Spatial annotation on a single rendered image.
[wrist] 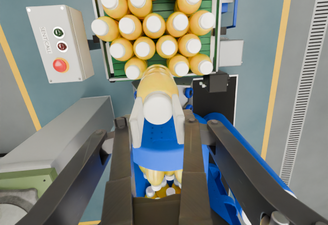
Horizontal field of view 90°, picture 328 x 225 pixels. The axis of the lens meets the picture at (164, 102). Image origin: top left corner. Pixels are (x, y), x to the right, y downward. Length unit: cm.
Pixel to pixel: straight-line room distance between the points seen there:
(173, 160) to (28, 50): 173
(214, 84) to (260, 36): 126
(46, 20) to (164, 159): 48
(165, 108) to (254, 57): 167
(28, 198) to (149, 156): 64
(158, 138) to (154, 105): 29
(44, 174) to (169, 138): 58
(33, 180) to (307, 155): 268
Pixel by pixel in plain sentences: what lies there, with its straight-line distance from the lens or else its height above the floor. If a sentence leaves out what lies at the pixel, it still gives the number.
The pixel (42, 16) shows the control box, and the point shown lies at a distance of 57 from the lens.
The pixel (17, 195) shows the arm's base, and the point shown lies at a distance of 99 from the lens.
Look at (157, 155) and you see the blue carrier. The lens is 46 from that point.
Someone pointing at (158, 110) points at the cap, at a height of 139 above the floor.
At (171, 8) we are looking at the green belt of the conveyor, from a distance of 70.
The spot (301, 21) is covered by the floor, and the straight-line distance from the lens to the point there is 206.
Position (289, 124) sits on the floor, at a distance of 234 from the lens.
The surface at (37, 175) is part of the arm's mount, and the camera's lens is 90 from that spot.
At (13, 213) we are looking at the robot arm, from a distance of 95.
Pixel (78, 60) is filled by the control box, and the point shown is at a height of 110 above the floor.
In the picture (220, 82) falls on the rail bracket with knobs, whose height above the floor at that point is 100.
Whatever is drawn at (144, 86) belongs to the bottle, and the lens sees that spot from 24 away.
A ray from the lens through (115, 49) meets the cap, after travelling 50.
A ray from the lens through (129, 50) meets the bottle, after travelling 53.
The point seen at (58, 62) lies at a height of 111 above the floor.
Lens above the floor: 159
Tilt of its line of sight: 69 degrees down
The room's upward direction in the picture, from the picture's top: 174 degrees clockwise
